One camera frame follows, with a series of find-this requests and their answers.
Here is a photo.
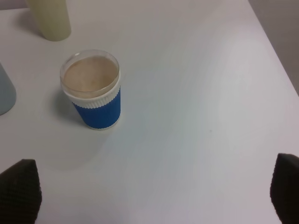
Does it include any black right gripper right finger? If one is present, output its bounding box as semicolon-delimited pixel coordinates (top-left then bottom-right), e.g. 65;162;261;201
270;153;299;224

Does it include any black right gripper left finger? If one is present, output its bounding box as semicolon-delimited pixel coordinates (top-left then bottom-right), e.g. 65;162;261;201
0;159;42;224

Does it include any teal plastic cup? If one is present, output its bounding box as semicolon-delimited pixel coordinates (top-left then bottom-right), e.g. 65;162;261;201
0;64;16;115

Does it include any blue sleeved clear cup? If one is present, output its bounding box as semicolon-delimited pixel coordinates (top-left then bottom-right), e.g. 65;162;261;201
60;49;121;130

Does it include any pale yellow plastic cup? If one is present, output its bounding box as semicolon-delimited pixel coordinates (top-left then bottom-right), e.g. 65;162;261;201
26;0;71;42

